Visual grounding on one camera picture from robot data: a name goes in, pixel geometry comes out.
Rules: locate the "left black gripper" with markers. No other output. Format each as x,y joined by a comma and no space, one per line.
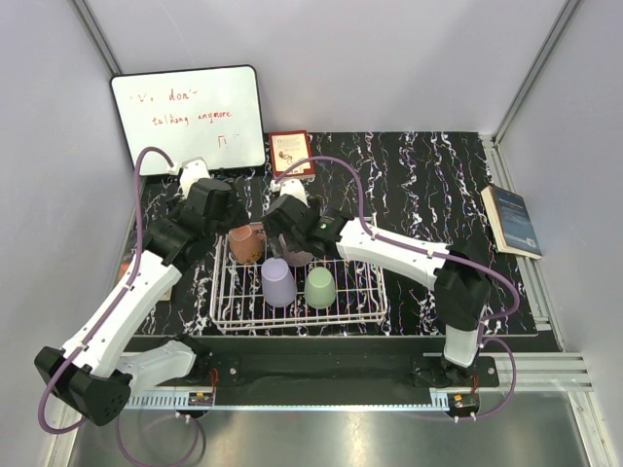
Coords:
236,214

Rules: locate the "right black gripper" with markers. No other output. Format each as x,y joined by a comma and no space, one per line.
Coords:
273,231

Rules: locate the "mauve ceramic mug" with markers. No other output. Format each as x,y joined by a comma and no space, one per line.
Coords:
295,259

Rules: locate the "white wire dish rack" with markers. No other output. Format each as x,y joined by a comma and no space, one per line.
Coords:
237,304

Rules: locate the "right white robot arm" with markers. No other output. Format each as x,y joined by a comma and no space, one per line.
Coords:
460,290

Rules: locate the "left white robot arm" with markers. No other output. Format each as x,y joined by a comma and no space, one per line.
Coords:
90,373

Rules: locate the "black marbled table mat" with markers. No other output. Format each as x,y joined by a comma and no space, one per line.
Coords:
425,185

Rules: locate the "orange pink mug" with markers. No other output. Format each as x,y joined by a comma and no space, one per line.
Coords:
247,243

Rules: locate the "lavender plastic cup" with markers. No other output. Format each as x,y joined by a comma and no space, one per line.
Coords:
278,284

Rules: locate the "light green plastic cup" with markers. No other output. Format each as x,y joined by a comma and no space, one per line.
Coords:
320,288

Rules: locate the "Tale of Two Cities book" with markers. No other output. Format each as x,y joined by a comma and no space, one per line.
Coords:
127,255

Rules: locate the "white dry-erase board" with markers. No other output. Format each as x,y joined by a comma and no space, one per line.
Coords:
213,114

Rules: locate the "red and cream book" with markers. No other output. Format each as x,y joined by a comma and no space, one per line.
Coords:
290,147

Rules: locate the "blue paperback book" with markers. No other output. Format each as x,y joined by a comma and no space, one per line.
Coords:
511,223

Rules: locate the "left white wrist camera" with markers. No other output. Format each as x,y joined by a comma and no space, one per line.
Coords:
188,173

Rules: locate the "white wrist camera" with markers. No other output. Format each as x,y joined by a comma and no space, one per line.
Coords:
188,173
290,186

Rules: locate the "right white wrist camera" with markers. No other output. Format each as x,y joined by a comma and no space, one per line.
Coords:
290,186

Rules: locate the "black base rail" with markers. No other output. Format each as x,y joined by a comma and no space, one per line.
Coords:
327,374

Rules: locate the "white slotted cable duct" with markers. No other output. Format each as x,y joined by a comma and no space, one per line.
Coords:
172,400

